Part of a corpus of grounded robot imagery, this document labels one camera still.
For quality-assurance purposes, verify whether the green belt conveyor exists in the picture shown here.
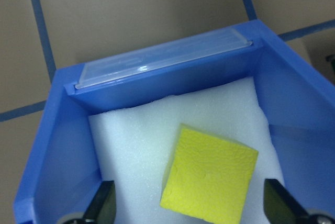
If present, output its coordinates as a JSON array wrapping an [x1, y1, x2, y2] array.
[[325, 54, 335, 76]]

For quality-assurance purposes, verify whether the white foam pad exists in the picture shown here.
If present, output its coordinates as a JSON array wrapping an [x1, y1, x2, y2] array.
[[87, 76, 286, 224]]

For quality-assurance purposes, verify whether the clear plastic label holder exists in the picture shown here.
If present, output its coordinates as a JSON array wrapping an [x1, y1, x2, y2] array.
[[75, 27, 253, 90]]

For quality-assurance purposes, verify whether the yellow foam block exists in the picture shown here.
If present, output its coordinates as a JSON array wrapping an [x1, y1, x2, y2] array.
[[159, 122, 259, 224]]

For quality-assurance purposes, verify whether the blue plastic storage bin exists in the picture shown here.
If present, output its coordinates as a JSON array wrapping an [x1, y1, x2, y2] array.
[[13, 19, 335, 224]]

